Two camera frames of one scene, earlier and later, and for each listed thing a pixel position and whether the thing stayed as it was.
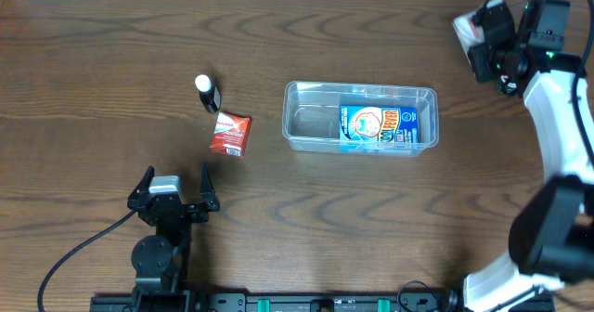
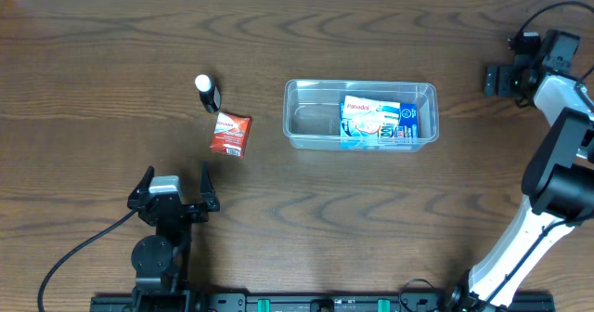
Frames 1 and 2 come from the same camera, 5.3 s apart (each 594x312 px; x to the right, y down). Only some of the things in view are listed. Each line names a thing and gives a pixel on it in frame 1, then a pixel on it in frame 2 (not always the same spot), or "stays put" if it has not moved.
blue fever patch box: (378, 124) stays put
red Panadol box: (231, 135) stays put
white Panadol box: (469, 32) → (363, 109)
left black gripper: (172, 207) stays put
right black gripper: (485, 52) → (497, 80)
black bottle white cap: (209, 93) stays put
